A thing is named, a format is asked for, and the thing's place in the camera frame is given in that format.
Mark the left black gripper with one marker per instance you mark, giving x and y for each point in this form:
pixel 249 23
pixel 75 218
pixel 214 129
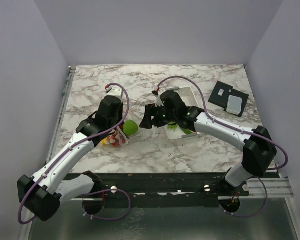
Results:
pixel 121 112

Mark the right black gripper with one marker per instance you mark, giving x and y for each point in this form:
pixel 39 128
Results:
pixel 146 122

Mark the green round guava fruit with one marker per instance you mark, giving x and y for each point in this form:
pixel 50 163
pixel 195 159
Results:
pixel 130 128

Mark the red lychee bunch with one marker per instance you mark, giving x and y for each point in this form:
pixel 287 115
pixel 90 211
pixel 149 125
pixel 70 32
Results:
pixel 117 139

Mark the clear dotted zip bag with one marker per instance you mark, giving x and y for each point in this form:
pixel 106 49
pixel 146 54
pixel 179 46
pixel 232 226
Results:
pixel 131 116

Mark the green grapes bunch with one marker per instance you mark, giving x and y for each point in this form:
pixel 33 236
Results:
pixel 172 126

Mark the white perforated plastic basket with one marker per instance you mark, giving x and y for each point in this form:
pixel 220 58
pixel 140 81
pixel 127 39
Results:
pixel 175 133

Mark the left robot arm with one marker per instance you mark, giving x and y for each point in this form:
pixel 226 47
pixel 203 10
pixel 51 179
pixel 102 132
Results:
pixel 38 193

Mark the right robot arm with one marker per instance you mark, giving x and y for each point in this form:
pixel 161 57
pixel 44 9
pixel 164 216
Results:
pixel 255 144

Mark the red watermelon slice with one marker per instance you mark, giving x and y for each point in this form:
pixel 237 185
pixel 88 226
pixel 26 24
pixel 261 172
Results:
pixel 187 131

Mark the black square mat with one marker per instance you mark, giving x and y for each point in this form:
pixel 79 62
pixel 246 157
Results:
pixel 220 95

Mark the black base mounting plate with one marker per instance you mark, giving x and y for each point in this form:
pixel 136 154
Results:
pixel 162 190

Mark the grey rectangular pad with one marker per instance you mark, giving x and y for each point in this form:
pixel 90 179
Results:
pixel 234 105

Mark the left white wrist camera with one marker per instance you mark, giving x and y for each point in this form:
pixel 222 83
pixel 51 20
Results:
pixel 115 91

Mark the aluminium side rail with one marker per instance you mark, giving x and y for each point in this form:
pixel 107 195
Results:
pixel 62 110

